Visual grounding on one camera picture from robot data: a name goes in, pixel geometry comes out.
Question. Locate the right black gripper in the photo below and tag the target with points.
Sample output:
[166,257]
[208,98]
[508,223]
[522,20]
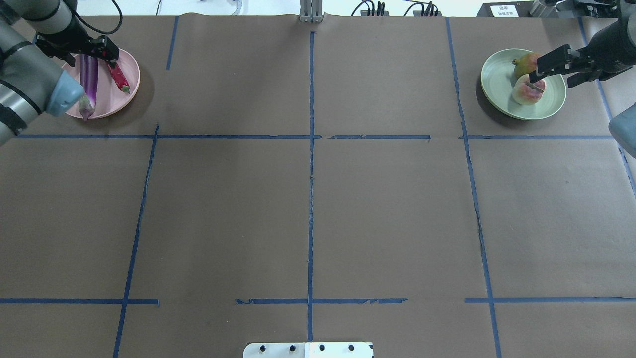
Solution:
[612,45]

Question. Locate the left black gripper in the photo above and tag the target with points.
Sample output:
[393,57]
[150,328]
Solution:
[73,44]

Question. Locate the red apple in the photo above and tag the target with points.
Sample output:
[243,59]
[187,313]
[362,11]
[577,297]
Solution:
[526,64]

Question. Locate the purple eggplant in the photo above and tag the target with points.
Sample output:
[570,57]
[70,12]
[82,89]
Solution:
[89,82]

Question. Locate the pale peach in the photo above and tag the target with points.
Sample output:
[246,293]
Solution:
[527,93]

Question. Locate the red chili pepper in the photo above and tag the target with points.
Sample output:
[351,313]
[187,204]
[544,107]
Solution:
[118,77]

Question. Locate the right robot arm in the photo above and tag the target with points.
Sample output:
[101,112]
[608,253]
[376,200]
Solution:
[622,92]

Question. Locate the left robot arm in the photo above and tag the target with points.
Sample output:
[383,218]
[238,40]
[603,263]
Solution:
[33,33]

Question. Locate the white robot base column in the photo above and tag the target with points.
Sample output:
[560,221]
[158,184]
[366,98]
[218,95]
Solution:
[309,350]

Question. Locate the green plate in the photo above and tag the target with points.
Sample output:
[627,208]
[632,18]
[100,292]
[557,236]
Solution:
[498,81]

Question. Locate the white paper label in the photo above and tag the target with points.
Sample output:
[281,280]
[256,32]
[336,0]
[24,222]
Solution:
[504,11]

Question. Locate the aluminium frame post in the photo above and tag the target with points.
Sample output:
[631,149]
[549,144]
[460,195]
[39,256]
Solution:
[311,11]

